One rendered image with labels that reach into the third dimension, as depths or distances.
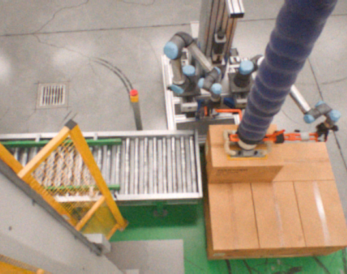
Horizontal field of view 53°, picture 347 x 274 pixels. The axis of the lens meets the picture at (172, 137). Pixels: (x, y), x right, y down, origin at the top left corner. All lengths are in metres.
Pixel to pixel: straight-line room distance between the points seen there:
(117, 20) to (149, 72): 1.03
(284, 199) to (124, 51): 2.83
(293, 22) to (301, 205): 2.00
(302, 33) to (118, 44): 3.42
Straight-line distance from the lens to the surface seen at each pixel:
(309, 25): 1.80
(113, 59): 4.75
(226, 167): 2.93
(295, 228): 3.31
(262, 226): 3.23
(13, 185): 0.96
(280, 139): 2.95
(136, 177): 3.27
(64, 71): 4.76
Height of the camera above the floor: 3.59
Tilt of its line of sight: 63 degrees down
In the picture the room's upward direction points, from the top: 1 degrees clockwise
